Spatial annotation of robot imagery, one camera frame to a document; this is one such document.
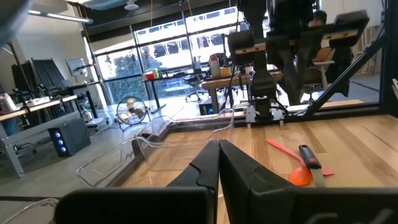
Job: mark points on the wooden bar black pads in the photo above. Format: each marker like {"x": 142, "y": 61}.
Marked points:
{"x": 348, "y": 25}

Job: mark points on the grey metal workbench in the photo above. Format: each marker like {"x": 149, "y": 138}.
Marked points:
{"x": 40, "y": 129}

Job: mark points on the black folding panel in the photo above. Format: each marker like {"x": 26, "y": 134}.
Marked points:
{"x": 49, "y": 74}

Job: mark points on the clear plastic bin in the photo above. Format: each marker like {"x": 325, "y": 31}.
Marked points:
{"x": 192, "y": 127}
{"x": 43, "y": 201}

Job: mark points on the computer monitor on arm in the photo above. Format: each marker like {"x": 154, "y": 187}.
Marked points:
{"x": 76, "y": 67}

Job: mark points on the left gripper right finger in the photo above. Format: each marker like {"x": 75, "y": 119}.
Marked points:
{"x": 245, "y": 180}

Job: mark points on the round metal floor fan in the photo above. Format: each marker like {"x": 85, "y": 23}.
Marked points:
{"x": 133, "y": 112}

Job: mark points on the person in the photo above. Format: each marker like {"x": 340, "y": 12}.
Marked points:
{"x": 318, "y": 18}

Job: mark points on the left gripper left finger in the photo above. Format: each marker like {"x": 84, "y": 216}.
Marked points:
{"x": 199, "y": 177}

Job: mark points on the black standing desk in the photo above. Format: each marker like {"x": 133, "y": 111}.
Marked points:
{"x": 154, "y": 93}

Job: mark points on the pink spoon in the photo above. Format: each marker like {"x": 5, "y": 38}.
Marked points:
{"x": 286, "y": 152}

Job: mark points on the office chair tan back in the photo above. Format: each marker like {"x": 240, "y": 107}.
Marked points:
{"x": 321, "y": 67}

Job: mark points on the black square-headed turner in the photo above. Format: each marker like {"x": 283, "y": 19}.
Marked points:
{"x": 309, "y": 157}

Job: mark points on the black aluminium table frame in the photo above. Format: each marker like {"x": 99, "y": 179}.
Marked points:
{"x": 342, "y": 79}

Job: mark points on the black computer tower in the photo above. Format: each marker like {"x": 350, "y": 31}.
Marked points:
{"x": 206, "y": 107}

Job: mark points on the computer tower blue lights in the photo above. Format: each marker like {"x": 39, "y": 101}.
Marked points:
{"x": 70, "y": 137}

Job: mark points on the black office chair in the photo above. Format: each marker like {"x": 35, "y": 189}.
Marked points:
{"x": 195, "y": 81}

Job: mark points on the ceiling strip light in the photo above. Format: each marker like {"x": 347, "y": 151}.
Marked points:
{"x": 62, "y": 17}

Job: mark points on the wooden desk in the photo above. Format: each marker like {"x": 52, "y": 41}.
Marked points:
{"x": 224, "y": 82}

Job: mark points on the green cup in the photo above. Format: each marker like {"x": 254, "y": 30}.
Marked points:
{"x": 156, "y": 73}

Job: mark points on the red cup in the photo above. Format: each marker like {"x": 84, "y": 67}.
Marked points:
{"x": 150, "y": 76}

